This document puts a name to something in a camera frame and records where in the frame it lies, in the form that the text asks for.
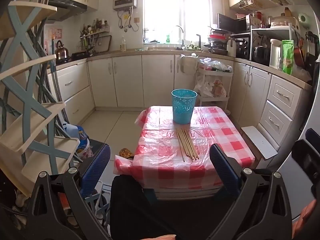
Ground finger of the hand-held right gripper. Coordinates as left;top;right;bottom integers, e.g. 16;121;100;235
305;128;320;143
291;139;320;180

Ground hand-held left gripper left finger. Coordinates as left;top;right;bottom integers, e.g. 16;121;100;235
15;145;112;240

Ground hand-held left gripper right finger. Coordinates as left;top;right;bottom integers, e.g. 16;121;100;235
209;144;293;240

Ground row of wooden chopsticks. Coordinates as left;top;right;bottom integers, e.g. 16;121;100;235
176;128;200;162

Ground blue perforated plastic basket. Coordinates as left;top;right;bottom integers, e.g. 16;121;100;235
171;89;198;125

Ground person's right hand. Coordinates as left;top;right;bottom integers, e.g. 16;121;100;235
292;200;320;233

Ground floral and blue bag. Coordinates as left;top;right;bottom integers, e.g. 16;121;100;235
74;126;93;158

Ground patterned slipper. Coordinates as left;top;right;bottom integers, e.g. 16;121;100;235
119;148;134;159

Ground white flat board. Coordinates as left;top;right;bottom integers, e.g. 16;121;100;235
241;126;278;160

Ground red checkered plastic tablecloth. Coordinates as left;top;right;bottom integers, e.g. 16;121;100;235
114;105;255;190

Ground white rolling trolley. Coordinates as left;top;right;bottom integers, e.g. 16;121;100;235
197;65;234;108

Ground cream cabinet with doors and drawers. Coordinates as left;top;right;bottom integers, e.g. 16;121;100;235
234;61;313;153

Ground copper pot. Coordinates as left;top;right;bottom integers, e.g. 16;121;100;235
294;46;304;68

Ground green packaged bag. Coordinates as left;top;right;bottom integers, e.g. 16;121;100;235
282;40;294;75

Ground white electric water boiler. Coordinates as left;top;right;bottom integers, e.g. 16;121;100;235
269;39;284;70

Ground black hanging kitchen tools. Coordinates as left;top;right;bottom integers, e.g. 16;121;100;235
305;31;320;63

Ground cream base cabinet with doors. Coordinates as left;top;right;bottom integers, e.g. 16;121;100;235
87;53;200;108

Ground clear plastic bags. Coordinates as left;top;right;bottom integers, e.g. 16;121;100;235
199;57;233;72

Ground black toaster oven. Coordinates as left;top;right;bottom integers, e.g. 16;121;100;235
230;34;252;60

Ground white countertop shelf rack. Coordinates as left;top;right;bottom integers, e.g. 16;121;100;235
251;25;300;63

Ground black gas stove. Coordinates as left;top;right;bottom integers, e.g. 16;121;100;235
71;51;95;60

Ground steel kettle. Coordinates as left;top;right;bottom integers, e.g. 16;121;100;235
55;40;69;63

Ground stack of pots and bowls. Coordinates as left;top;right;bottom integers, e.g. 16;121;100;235
207;29;229;56

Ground silver microwave oven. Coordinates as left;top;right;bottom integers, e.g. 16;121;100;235
217;13;253;33

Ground chrome sink faucet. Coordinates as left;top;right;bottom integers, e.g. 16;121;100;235
175;25;185;49

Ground black range hood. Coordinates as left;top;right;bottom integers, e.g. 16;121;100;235
47;0;87;22

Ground kitchen window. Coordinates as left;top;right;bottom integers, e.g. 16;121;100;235
143;0;212;44

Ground wall rack with bottles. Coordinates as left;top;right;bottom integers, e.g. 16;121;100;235
79;18;110;39

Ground pink wall sticker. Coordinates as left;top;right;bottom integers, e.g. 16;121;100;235
49;27;63;39

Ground hanging wire basket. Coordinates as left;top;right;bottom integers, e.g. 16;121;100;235
239;0;263;11

